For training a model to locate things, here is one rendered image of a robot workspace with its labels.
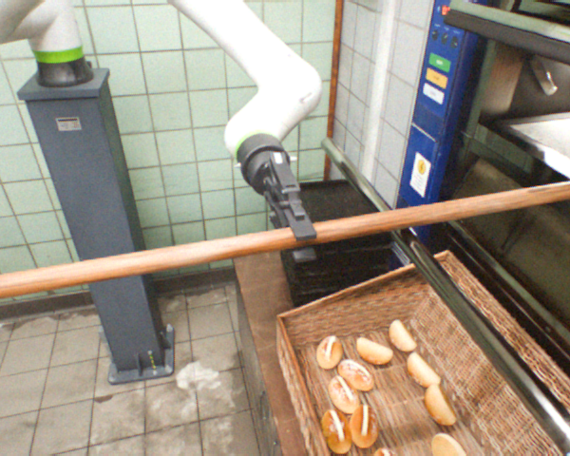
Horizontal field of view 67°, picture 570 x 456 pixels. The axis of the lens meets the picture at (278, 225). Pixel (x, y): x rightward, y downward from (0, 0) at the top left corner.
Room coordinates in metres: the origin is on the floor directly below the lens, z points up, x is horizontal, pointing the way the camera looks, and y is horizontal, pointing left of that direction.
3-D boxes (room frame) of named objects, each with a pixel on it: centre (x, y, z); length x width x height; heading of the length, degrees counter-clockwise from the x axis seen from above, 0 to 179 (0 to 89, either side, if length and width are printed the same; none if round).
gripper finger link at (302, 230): (0.50, -0.03, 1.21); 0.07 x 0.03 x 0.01; 15
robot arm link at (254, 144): (0.72, 0.02, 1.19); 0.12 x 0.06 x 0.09; 105
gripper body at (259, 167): (0.65, 0.01, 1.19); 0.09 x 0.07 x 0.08; 15
